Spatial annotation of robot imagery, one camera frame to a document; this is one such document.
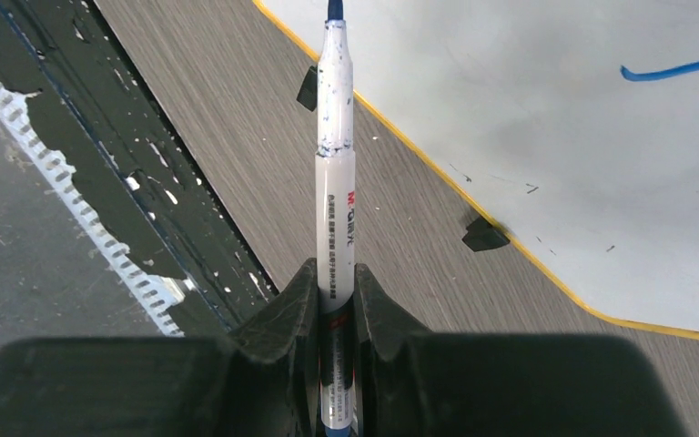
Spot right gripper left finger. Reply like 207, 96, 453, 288
0, 259, 319, 436

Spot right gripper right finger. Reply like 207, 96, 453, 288
354, 264, 685, 436

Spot blue capped whiteboard marker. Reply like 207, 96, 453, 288
315, 1, 356, 436

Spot yellow framed whiteboard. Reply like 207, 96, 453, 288
251, 0, 699, 348

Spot white slotted cable duct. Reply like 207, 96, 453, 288
0, 81, 184, 337

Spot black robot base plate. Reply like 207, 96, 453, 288
0, 1, 278, 333

